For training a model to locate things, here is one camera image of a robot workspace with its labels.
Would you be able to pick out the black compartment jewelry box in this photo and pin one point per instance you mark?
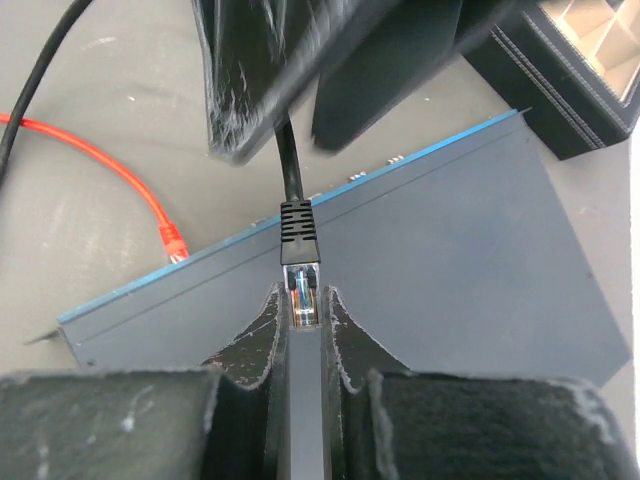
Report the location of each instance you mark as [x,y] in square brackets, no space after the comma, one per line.
[571,68]

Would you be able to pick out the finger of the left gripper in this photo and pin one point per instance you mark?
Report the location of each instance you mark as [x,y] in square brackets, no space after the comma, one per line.
[410,45]
[259,57]

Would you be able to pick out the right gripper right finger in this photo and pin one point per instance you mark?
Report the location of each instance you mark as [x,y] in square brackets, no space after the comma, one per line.
[386,421]

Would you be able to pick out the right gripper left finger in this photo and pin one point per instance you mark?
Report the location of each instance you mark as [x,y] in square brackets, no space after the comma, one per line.
[220,420]

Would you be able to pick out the dark blue network switch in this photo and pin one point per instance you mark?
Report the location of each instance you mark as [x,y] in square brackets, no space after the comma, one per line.
[458,260]

